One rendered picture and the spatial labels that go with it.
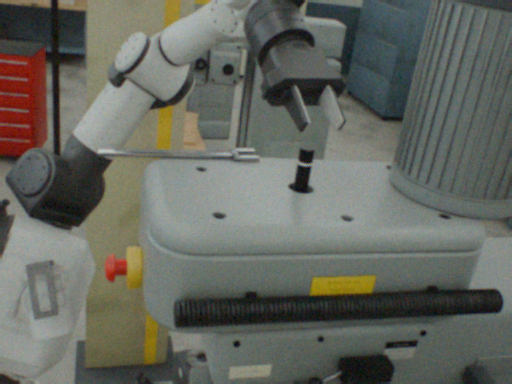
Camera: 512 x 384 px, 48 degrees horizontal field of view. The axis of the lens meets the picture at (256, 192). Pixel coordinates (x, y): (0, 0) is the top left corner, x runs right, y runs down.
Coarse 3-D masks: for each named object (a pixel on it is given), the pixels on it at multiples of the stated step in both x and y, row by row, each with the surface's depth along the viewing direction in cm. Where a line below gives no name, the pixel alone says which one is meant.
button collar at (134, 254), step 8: (128, 248) 81; (136, 248) 81; (128, 256) 80; (136, 256) 80; (128, 264) 79; (136, 264) 79; (128, 272) 79; (136, 272) 79; (128, 280) 79; (136, 280) 79; (128, 288) 81; (136, 288) 81
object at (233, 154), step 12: (132, 156) 85; (144, 156) 85; (156, 156) 86; (168, 156) 86; (180, 156) 87; (192, 156) 87; (204, 156) 88; (216, 156) 88; (228, 156) 89; (240, 156) 89; (252, 156) 90
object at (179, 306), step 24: (432, 288) 79; (192, 312) 68; (216, 312) 69; (240, 312) 69; (264, 312) 70; (288, 312) 71; (312, 312) 72; (336, 312) 72; (360, 312) 74; (384, 312) 74; (408, 312) 75; (432, 312) 76; (456, 312) 78; (480, 312) 79
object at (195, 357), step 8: (176, 352) 156; (184, 352) 157; (192, 352) 155; (200, 352) 155; (176, 360) 155; (184, 360) 154; (192, 360) 152; (200, 360) 154; (176, 368) 156; (184, 368) 151; (176, 376) 156; (184, 376) 150
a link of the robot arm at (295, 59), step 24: (264, 24) 81; (288, 24) 80; (264, 48) 81; (288, 48) 79; (312, 48) 81; (264, 72) 80; (288, 72) 76; (312, 72) 78; (336, 72) 80; (264, 96) 77; (312, 96) 80
